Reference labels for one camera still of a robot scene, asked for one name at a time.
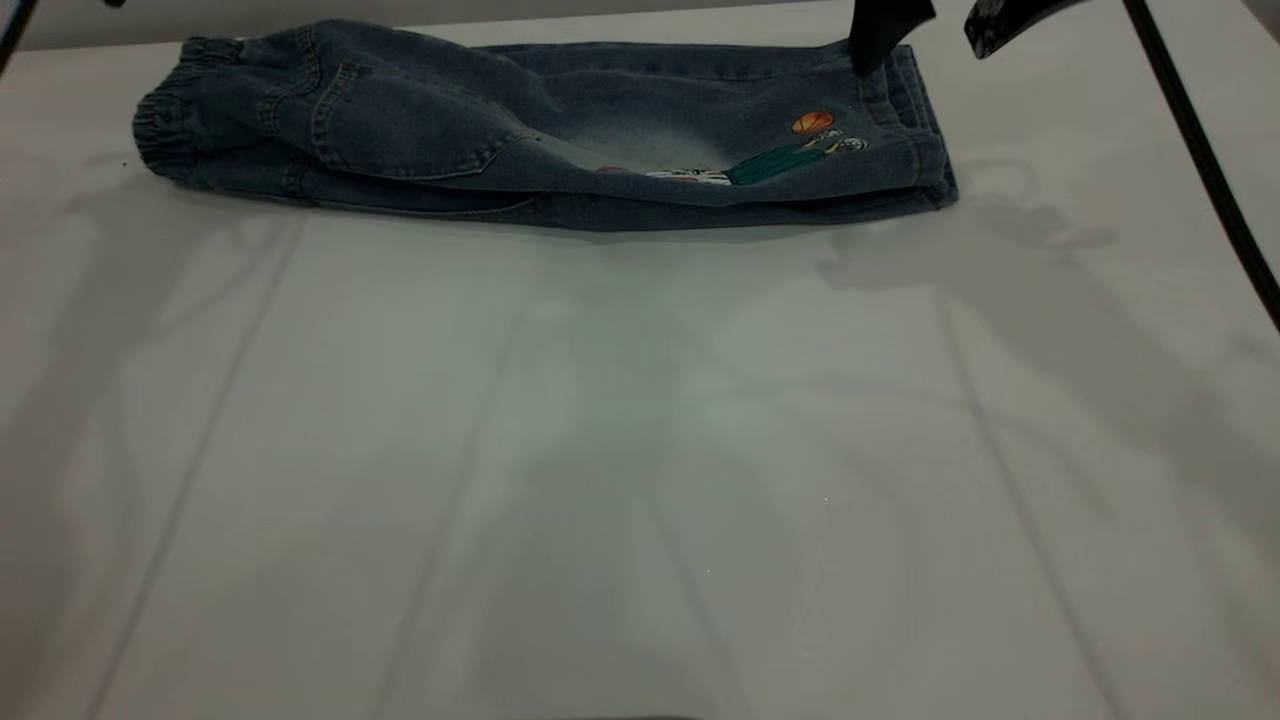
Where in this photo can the blue denim pants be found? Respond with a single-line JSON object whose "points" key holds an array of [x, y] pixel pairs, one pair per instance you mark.
{"points": [[420, 120]]}

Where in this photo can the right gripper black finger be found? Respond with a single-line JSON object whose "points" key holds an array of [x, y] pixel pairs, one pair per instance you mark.
{"points": [[885, 28], [1010, 22]]}

